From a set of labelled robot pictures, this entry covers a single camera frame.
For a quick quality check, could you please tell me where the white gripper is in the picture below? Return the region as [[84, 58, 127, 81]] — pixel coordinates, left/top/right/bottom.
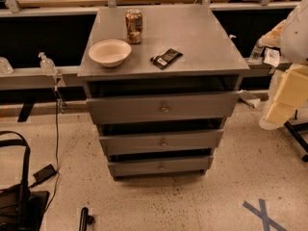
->
[[259, 64, 308, 130]]

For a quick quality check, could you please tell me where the grey top drawer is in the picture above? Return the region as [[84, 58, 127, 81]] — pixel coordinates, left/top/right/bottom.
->
[[87, 91, 239, 124]]

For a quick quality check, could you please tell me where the grey drawer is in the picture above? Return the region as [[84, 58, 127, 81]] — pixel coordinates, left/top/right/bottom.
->
[[99, 129, 223, 156], [87, 91, 239, 124], [108, 156, 214, 177]]

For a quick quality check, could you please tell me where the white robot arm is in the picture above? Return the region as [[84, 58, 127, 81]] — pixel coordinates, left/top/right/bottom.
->
[[259, 0, 308, 130]]

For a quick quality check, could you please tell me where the grey drawer cabinet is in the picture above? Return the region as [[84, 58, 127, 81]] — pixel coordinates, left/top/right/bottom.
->
[[78, 5, 248, 163]]

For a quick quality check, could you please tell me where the grey middle drawer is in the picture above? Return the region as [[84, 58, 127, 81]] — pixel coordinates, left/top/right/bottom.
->
[[99, 129, 223, 156]]

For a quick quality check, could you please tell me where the grey bottom drawer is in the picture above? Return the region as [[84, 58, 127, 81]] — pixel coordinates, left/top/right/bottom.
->
[[108, 156, 214, 177]]

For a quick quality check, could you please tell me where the white paper packet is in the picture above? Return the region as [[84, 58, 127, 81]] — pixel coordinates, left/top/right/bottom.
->
[[264, 48, 280, 67]]

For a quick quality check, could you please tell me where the black stand base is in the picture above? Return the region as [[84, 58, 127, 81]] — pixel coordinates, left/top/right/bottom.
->
[[284, 121, 308, 163]]

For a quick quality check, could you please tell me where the clear water bottle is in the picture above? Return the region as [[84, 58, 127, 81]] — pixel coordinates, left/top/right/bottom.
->
[[248, 38, 265, 63]]

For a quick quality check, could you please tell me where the blue tape cross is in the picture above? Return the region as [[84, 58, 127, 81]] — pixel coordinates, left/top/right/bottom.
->
[[243, 198, 287, 231]]

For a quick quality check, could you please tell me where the black snack wrapper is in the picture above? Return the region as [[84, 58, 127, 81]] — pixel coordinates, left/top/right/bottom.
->
[[150, 48, 183, 70]]

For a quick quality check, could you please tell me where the crushed soda can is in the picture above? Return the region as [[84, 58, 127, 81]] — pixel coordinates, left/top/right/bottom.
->
[[125, 9, 142, 44]]

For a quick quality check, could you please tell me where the white bowl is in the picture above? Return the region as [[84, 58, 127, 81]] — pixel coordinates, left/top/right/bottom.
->
[[89, 39, 132, 67]]

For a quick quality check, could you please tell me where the black cylinder on floor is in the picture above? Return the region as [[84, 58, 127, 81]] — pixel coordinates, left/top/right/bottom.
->
[[79, 207, 95, 231]]

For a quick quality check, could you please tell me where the clear pump sanitizer bottle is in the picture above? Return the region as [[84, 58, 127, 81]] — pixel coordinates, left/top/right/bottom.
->
[[38, 52, 58, 76]]

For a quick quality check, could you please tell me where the black power adapter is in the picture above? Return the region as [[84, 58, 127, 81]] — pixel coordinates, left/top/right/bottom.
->
[[34, 164, 57, 184]]

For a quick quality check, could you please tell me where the clear plastic container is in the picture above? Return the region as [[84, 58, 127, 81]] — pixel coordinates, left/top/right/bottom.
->
[[0, 57, 13, 74]]

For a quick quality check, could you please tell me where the grey metal shelf rail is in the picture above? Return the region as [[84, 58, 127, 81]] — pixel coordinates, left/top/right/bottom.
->
[[0, 54, 308, 91]]

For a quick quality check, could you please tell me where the black cable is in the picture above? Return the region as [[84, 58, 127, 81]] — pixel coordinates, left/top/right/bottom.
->
[[28, 87, 63, 214]]

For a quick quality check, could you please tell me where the black bag with strap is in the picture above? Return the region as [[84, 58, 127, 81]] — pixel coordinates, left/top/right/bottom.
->
[[0, 131, 49, 231]]

